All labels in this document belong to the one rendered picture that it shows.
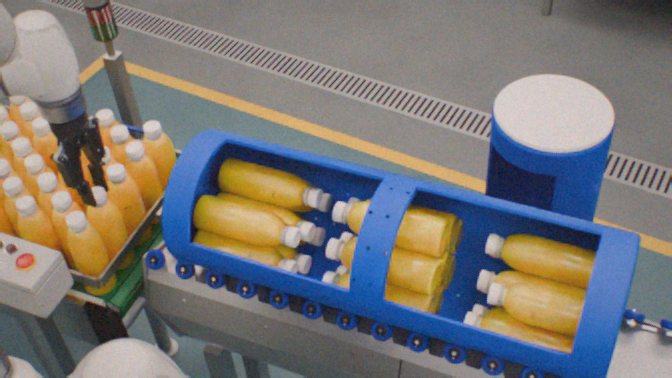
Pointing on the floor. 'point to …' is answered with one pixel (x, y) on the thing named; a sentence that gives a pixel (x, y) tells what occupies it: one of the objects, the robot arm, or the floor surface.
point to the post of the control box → (50, 344)
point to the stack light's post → (117, 70)
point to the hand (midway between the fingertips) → (92, 185)
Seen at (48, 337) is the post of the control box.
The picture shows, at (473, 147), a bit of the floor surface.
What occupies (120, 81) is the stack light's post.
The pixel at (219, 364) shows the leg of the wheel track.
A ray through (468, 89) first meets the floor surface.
